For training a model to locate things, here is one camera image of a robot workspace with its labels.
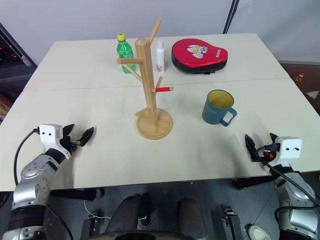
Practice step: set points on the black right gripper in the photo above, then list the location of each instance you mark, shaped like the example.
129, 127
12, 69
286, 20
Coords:
265, 155

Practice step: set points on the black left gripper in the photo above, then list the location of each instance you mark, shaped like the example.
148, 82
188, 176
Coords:
71, 145

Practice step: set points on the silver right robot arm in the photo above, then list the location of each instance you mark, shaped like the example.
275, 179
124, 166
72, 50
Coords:
292, 197

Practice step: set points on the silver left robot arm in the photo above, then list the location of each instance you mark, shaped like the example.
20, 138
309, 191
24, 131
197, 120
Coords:
35, 175

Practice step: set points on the blue mug yellow inside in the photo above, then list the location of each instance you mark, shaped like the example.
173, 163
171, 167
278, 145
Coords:
215, 112

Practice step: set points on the wooden mug tree stand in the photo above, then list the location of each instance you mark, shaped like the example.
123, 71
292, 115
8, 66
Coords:
147, 75

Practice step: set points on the white paper scrap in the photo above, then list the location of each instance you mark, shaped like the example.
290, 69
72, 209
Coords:
313, 94

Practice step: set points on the orange bottle red cap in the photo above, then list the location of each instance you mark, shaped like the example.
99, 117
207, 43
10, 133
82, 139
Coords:
299, 79

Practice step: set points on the black floor stand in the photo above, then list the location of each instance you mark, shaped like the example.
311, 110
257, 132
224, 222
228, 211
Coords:
88, 227
232, 222

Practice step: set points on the white shoe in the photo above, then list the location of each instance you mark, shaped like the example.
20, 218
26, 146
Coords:
258, 232

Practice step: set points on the green plastic bottle yellow cap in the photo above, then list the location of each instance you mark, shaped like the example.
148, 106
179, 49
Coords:
124, 50

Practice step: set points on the dark rounded shape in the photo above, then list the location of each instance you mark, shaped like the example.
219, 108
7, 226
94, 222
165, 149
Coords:
130, 215
191, 215

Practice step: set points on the dark slanted panel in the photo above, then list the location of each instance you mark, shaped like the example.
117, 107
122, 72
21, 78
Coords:
15, 50

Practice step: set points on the red black punching pad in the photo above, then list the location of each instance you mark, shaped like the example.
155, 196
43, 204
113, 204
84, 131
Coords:
197, 55

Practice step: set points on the white plastic bottle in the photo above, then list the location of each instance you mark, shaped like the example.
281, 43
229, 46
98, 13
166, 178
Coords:
160, 57

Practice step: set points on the black pole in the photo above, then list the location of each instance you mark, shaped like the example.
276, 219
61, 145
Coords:
230, 17

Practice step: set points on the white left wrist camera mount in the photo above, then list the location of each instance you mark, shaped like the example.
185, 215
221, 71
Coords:
50, 135

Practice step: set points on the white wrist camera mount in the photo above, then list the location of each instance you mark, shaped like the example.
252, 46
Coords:
290, 150
50, 135

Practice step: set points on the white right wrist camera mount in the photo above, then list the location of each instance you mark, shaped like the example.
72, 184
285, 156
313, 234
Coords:
290, 150

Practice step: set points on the black table bracket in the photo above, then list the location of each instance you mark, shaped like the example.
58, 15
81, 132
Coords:
75, 193
252, 183

